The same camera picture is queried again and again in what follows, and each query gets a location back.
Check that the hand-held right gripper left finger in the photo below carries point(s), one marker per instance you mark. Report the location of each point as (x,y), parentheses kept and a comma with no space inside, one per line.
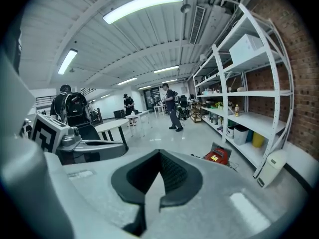
(99,183)

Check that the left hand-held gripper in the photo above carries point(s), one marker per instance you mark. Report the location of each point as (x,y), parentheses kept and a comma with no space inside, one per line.
(48,133)

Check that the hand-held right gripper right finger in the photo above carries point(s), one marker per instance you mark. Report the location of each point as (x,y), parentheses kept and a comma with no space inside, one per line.
(211,208)

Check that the round white table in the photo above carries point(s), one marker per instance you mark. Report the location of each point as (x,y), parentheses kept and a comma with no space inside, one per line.
(111,126)

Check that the rectangular white table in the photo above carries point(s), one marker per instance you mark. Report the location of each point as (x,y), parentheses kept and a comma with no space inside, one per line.
(138,114)
(159,107)

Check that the black backpack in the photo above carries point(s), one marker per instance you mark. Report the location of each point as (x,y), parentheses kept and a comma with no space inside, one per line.
(74,106)

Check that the long ceiling light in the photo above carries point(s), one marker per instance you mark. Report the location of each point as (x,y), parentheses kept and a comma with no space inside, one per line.
(127,81)
(67,61)
(142,7)
(165,69)
(144,87)
(169,81)

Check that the white pedal bin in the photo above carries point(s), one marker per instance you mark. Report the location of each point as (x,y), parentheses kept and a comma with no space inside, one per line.
(272,168)

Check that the small white bucket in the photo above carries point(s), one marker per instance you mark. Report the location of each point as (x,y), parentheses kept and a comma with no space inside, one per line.
(230,133)

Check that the white bin with black lid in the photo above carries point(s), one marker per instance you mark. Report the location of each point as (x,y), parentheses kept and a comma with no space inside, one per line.
(241,136)

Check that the black stair railing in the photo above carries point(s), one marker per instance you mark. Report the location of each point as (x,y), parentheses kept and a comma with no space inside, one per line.
(45,99)

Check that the pile of equipment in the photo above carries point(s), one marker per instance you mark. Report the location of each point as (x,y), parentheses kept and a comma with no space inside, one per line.
(182,113)

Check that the teal container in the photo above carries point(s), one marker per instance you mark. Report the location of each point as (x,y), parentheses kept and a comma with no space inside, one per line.
(250,136)

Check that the yellow bucket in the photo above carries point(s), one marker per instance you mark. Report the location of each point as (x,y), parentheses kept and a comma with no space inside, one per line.
(258,140)

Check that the black office chair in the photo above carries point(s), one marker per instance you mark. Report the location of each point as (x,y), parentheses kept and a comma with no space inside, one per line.
(183,101)

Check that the wooden cart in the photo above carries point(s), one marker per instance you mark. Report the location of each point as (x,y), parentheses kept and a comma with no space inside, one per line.
(196,113)

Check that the bottle of yellow drink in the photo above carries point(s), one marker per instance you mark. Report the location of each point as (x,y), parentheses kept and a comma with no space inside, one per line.
(237,110)

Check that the potted flowers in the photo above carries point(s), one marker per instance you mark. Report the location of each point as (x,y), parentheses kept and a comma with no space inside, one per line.
(218,105)

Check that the white metal shelving unit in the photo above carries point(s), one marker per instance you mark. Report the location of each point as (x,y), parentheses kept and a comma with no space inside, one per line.
(274,83)
(199,91)

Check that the white bowl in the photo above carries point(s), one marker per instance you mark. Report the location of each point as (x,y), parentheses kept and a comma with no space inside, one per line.
(241,89)

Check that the white dome fixture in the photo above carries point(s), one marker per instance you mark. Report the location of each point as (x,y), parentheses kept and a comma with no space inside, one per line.
(203,57)

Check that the ceiling air vent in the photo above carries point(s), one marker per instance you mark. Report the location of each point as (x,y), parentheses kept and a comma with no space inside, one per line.
(197,25)

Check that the round ceiling fixture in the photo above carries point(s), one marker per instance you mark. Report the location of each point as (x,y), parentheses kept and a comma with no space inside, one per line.
(186,8)

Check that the white box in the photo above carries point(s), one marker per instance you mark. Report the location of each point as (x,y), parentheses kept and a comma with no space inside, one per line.
(245,49)

